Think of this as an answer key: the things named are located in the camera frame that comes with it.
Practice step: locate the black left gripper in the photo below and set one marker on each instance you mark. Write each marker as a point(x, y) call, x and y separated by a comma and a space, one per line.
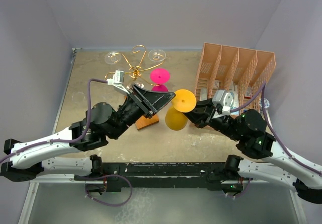
point(149, 102)

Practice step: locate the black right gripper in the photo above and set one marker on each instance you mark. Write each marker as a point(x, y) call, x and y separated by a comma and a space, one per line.
point(201, 115)

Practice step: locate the yellow plastic goblet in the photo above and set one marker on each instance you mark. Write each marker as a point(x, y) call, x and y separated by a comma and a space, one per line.
point(183, 102)

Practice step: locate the clear wine glass front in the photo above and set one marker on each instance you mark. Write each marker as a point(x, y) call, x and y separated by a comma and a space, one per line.
point(135, 83)

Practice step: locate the clear wine glass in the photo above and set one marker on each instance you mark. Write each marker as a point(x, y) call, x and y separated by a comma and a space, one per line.
point(157, 55)
point(135, 83)
point(112, 57)

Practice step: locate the magenta plastic goblet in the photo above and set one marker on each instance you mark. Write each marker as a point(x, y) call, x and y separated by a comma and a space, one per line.
point(159, 77)

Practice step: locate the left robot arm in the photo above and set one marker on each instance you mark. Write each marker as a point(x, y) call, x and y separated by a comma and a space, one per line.
point(24, 161)

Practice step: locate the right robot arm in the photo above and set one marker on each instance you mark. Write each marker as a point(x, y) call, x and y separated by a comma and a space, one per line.
point(265, 157)

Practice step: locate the wooden rack base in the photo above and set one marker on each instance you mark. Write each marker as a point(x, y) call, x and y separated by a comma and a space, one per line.
point(143, 122)

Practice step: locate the peach plastic file organizer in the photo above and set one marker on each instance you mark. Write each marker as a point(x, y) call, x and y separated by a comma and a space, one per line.
point(232, 68)

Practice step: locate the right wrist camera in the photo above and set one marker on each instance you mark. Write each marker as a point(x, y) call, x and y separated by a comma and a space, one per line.
point(224, 101)

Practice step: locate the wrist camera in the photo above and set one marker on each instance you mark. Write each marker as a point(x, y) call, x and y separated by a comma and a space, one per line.
point(116, 81)
point(224, 101)

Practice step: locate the gold wire glass rack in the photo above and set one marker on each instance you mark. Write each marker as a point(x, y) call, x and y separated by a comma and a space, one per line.
point(135, 70)

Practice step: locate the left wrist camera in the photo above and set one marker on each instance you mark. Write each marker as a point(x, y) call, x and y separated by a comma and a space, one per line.
point(116, 81)

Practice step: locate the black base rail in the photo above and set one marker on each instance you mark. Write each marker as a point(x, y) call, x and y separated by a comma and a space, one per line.
point(207, 175)

